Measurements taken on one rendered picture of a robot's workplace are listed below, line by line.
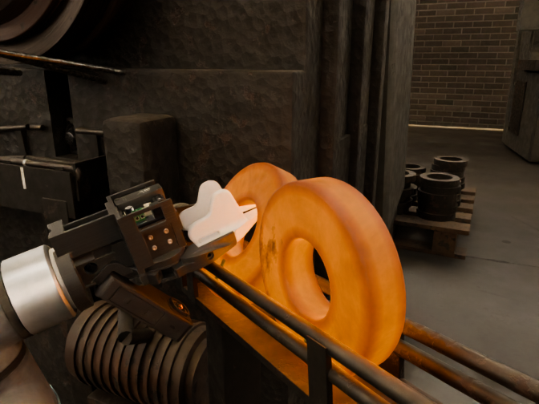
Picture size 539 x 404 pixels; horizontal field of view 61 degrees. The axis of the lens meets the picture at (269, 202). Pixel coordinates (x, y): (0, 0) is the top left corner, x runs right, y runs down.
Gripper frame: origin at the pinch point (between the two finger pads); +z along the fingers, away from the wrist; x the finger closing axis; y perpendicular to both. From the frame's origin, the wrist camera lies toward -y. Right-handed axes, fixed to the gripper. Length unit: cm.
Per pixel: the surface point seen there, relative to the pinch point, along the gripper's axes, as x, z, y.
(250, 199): -0.3, 0.0, 2.4
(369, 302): -23.6, -1.9, 3.5
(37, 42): 42.3, -13.6, 22.3
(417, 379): 33, 47, -88
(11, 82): 64, -21, 16
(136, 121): 27.6, -5.0, 8.6
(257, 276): -7.9, -3.9, -1.9
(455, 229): 90, 123, -95
